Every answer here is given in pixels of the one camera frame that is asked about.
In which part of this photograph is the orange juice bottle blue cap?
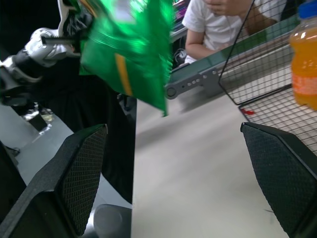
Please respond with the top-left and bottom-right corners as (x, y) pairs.
(289, 0), (317, 111)

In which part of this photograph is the person in white t-shirt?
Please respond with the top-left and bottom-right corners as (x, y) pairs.
(182, 0), (288, 64)

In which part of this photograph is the green snack bag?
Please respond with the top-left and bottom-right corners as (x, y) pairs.
(78, 0), (176, 118)

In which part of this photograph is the grey rounded robot part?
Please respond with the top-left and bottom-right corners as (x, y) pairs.
(93, 203), (132, 238)

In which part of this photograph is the green conveyor belt grey frame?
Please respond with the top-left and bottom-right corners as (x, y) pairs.
(163, 11), (317, 100)

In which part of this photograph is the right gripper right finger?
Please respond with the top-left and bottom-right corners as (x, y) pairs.
(239, 121), (317, 238)

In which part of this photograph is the person's bare hand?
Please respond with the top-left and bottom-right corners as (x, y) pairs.
(206, 0), (233, 16)

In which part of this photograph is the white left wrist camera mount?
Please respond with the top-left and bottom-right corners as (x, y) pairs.
(56, 0), (81, 38)

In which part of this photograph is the small black box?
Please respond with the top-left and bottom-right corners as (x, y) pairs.
(29, 112), (52, 132)

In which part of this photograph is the black wire basket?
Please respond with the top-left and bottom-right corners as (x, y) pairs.
(217, 0), (317, 152)

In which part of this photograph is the laptop with colourful screen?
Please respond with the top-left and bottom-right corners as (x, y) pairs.
(172, 0), (191, 34)

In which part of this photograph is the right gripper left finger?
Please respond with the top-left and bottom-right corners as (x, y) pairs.
(0, 123), (109, 238)

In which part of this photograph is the black table side drape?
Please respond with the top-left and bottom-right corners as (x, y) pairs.
(43, 71), (138, 204)

